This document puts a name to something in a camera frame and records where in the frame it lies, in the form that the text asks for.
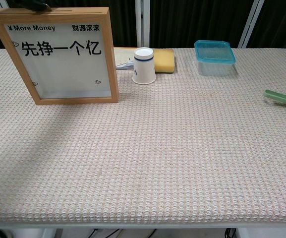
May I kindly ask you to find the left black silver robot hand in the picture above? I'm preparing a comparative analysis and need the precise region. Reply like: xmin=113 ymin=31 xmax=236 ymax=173
xmin=9 ymin=0 xmax=53 ymax=12

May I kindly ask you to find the worn paperback book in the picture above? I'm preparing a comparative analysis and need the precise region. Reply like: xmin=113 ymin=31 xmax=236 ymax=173
xmin=113 ymin=47 xmax=140 ymax=71

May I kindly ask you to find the white paper cup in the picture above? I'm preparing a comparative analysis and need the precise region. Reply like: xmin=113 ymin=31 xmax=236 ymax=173
xmin=132 ymin=47 xmax=157 ymax=85

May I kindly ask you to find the yellow sponge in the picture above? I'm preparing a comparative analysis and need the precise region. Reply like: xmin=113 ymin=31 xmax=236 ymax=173
xmin=153 ymin=48 xmax=177 ymax=74

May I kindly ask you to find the blue lidded plastic container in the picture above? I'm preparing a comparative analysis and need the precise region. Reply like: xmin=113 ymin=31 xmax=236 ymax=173
xmin=194 ymin=39 xmax=237 ymax=76

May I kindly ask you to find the beige woven tablecloth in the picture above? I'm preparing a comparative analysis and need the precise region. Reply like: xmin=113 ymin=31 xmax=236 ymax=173
xmin=0 ymin=47 xmax=286 ymax=224

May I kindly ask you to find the wooden money box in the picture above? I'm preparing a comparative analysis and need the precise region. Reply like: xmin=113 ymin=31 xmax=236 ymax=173
xmin=0 ymin=6 xmax=120 ymax=106

